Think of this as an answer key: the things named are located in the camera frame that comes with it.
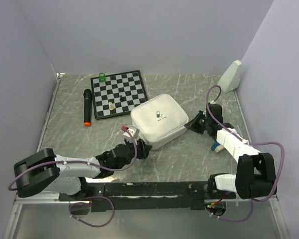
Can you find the white medicine kit case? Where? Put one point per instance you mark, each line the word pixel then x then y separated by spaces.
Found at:
pixel 159 120

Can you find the white wedge device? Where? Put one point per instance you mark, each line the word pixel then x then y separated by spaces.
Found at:
pixel 231 78

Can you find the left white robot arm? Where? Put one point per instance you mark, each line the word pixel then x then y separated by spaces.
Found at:
pixel 47 171

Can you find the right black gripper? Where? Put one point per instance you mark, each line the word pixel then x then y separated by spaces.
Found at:
pixel 193 125

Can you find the cream chess piece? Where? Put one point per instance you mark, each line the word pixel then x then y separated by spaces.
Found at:
pixel 111 106

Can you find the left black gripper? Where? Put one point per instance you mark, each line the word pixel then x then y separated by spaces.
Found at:
pixel 143 150

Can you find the blue wooden block toy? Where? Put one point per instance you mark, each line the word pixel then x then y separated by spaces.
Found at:
pixel 216 148

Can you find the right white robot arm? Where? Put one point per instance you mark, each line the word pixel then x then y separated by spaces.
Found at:
pixel 255 173

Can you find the black white chessboard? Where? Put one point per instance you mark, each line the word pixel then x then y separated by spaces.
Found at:
pixel 128 84

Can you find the black wireless microphone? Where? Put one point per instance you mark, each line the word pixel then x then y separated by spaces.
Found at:
pixel 87 107

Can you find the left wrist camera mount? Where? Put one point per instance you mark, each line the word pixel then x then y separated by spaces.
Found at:
pixel 130 133

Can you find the green toy padlock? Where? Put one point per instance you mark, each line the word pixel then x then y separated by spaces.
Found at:
pixel 102 77

